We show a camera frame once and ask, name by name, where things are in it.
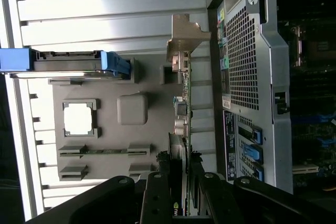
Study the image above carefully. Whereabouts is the blue expansion slot latch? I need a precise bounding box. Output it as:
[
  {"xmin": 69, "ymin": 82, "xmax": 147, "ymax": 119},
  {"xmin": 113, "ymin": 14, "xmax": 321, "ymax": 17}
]
[
  {"xmin": 253, "ymin": 165, "xmax": 265, "ymax": 183},
  {"xmin": 251, "ymin": 126, "xmax": 264, "ymax": 145},
  {"xmin": 243, "ymin": 143, "xmax": 264, "ymax": 165}
]

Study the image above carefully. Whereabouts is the green RAM stick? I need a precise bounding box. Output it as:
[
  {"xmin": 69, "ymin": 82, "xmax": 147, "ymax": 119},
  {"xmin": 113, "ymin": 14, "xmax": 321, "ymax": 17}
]
[{"xmin": 60, "ymin": 149, "xmax": 146, "ymax": 156}]

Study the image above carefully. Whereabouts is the white expansion slot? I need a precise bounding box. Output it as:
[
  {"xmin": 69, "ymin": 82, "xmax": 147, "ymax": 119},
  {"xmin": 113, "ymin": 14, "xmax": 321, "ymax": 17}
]
[{"xmin": 292, "ymin": 164, "xmax": 319, "ymax": 174}]

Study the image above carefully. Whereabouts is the dark motherboard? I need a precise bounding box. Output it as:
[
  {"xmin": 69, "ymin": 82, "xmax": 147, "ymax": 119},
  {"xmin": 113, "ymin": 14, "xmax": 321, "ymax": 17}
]
[{"xmin": 277, "ymin": 0, "xmax": 336, "ymax": 198}]

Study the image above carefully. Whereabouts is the silver CPU chip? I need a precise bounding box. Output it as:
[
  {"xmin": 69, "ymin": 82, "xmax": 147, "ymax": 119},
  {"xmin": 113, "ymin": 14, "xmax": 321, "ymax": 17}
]
[{"xmin": 64, "ymin": 103, "xmax": 94, "ymax": 133}]

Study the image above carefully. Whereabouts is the grey open PC case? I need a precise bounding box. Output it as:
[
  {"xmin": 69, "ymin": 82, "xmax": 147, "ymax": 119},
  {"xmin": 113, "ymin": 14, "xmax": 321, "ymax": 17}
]
[{"xmin": 206, "ymin": 0, "xmax": 336, "ymax": 210}]

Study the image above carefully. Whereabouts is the hard disk in blue caddy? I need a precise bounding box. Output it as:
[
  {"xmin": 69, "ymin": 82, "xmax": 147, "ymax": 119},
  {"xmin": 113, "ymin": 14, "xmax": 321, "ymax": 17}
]
[{"xmin": 0, "ymin": 47, "xmax": 131, "ymax": 80}]

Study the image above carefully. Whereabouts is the CPU socket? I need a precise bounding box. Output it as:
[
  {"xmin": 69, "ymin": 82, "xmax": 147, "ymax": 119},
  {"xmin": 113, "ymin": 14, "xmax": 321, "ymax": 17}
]
[{"xmin": 292, "ymin": 24, "xmax": 336, "ymax": 68}]

